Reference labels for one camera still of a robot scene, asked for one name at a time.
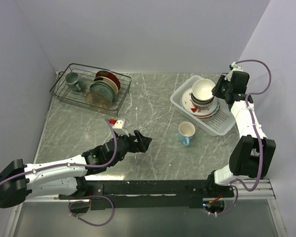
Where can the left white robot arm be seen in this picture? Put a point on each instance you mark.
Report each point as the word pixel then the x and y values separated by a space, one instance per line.
pixel 19 181

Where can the white plastic perforated bin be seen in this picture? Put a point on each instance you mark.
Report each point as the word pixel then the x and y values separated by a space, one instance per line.
pixel 220 124

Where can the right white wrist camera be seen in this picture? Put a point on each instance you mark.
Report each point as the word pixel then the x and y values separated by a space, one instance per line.
pixel 233 69

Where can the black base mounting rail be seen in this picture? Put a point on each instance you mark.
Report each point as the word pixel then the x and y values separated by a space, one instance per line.
pixel 148 193

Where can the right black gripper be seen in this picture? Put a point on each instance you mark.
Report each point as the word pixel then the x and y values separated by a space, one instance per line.
pixel 216 90

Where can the white watermelon pattern plate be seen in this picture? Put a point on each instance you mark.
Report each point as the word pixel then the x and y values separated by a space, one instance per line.
pixel 186 97

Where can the cream plate in rack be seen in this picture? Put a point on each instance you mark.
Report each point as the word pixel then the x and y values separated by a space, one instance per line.
pixel 108 82

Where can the white light blue bowl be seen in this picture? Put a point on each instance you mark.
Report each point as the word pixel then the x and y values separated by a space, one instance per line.
pixel 202 89

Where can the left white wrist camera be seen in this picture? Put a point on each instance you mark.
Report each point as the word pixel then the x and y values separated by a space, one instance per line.
pixel 119 126

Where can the white top bowl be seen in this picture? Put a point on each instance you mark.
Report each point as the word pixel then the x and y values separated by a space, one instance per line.
pixel 203 108

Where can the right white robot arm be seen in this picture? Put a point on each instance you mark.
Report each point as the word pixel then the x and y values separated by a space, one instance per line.
pixel 252 156

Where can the black wire dish rack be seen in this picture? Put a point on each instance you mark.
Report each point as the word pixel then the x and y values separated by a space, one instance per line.
pixel 87 75

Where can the clear brown glass plate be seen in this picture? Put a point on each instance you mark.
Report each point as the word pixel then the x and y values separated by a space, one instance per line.
pixel 97 100

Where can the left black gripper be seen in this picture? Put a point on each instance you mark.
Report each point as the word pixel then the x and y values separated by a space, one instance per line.
pixel 142 144

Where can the red rimmed bottom plate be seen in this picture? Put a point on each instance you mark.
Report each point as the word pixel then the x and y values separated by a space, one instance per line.
pixel 202 113

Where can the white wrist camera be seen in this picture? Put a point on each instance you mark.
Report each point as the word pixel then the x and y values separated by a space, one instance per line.
pixel 233 69
pixel 119 126

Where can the light blue mug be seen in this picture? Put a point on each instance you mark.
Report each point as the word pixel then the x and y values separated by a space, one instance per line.
pixel 186 132

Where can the dark red plate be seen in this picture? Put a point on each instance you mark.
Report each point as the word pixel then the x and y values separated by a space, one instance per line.
pixel 109 75

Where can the teal patterned plate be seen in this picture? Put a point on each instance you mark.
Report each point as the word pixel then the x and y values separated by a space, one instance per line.
pixel 103 90

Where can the dark striped bottom bowl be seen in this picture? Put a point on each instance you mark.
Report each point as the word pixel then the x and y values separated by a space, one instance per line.
pixel 201 101

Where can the grey ceramic mug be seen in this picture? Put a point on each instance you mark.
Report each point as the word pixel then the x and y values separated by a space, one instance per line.
pixel 73 82

